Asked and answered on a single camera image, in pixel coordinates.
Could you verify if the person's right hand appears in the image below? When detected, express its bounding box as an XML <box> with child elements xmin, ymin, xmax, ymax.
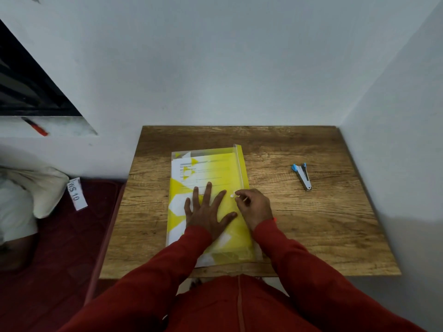
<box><xmin>234</xmin><ymin>188</ymin><xmax>274</xmax><ymax>233</ymax></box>

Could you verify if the person's left hand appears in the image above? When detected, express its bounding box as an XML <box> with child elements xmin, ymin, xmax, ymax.
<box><xmin>184</xmin><ymin>182</ymin><xmax>238</xmax><ymax>242</ymax></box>

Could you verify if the yellow patterned plastic folder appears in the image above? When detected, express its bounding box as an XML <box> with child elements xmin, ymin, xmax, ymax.
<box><xmin>165</xmin><ymin>144</ymin><xmax>263</xmax><ymax>268</ymax></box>

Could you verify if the stack of printed sheets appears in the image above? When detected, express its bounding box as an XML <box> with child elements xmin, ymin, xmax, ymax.
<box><xmin>170</xmin><ymin>152</ymin><xmax>239</xmax><ymax>267</ymax></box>

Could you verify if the blue and silver stapler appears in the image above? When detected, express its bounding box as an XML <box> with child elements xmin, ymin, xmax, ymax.
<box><xmin>291</xmin><ymin>163</ymin><xmax>313</xmax><ymax>192</ymax></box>

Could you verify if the person's right forearm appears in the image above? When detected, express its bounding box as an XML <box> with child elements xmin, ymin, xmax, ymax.
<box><xmin>251</xmin><ymin>219</ymin><xmax>426</xmax><ymax>332</ymax></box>

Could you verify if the person's left forearm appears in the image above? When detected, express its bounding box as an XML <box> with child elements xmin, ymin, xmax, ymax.
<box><xmin>57</xmin><ymin>225</ymin><xmax>214</xmax><ymax>332</ymax></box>

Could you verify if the person's red jacket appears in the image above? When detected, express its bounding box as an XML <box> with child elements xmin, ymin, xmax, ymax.
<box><xmin>164</xmin><ymin>274</ymin><xmax>323</xmax><ymax>332</ymax></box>

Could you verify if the white paper label tag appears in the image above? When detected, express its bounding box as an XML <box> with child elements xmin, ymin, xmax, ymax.
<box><xmin>67</xmin><ymin>177</ymin><xmax>89</xmax><ymax>211</ymax></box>

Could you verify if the white pillow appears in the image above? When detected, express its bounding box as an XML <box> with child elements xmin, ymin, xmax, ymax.
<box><xmin>0</xmin><ymin>166</ymin><xmax>70</xmax><ymax>219</ymax></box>

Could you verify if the maroon bed mattress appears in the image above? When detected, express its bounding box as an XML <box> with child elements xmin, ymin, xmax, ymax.
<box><xmin>0</xmin><ymin>179</ymin><xmax>125</xmax><ymax>332</ymax></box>

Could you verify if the red marker on sill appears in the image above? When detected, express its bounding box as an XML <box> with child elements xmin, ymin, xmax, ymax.
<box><xmin>21</xmin><ymin>117</ymin><xmax>49</xmax><ymax>137</ymax></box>

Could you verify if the dark louvred window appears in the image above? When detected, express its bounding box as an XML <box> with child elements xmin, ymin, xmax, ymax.
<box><xmin>0</xmin><ymin>18</ymin><xmax>83</xmax><ymax>117</ymax></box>

